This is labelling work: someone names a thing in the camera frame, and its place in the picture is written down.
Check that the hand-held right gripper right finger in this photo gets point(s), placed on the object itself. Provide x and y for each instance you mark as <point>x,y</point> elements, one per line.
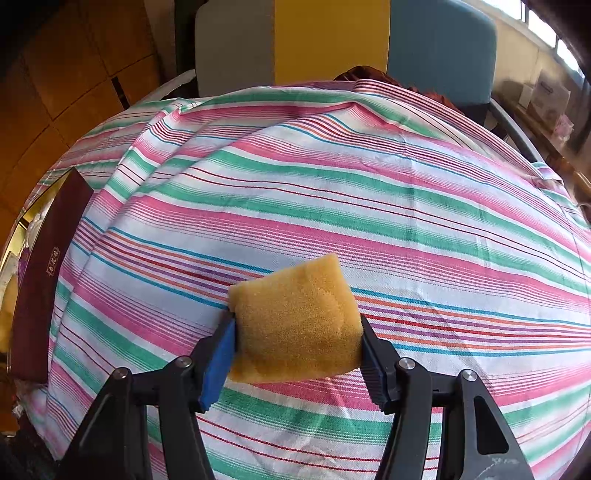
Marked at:
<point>374,369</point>

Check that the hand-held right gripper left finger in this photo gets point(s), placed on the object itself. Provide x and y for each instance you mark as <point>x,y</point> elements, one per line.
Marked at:
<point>219,364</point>

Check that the large yellow sponge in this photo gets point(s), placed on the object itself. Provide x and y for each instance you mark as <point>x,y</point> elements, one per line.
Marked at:
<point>295,323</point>

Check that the gold metal tin box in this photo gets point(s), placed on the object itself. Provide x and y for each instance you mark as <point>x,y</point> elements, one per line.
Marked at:
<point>41,286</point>

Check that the striped blanket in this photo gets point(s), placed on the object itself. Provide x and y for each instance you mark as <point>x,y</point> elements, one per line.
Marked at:
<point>369,207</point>

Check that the wooden side table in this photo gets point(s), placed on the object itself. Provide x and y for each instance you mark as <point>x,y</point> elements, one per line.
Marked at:
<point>554,147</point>

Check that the red-brown cloth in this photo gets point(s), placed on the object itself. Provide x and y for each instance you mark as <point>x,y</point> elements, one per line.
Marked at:
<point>364,74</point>

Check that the small pink jar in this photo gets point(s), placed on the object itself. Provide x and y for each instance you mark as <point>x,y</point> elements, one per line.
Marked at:
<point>564,125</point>

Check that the white carton box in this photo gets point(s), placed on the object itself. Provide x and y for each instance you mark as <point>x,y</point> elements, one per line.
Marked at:
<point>549,94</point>

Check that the black rolled mat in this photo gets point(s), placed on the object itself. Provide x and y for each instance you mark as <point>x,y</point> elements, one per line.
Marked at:
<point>184,37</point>

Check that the wooden wardrobe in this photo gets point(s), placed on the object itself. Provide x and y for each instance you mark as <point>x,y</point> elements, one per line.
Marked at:
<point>69,69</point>

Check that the grey yellow blue sofa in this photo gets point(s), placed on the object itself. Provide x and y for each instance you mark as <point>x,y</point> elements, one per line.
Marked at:
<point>323,37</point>

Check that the window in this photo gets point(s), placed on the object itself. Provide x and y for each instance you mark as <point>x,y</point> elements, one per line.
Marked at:
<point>540,27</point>

